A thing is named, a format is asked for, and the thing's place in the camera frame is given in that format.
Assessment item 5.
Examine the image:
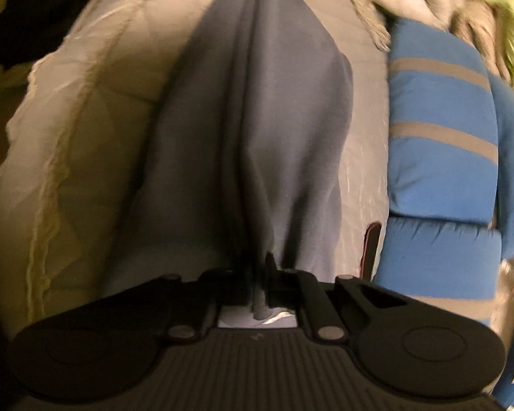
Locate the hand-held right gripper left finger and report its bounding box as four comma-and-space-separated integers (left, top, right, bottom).
111, 269, 253, 343

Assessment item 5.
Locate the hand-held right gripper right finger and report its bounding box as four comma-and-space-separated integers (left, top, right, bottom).
266, 253, 407, 343

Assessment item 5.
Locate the blue grey-striped pillow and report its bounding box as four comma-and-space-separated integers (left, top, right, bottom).
368, 216, 504, 322
385, 19, 500, 225

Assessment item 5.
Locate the grey quilted bedspread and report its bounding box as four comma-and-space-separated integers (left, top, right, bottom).
0, 0, 390, 330

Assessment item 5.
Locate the lace trimmed beige blanket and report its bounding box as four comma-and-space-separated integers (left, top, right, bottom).
338, 0, 390, 52

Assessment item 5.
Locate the black strap with red edge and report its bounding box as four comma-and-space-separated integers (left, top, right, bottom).
362, 222, 382, 284

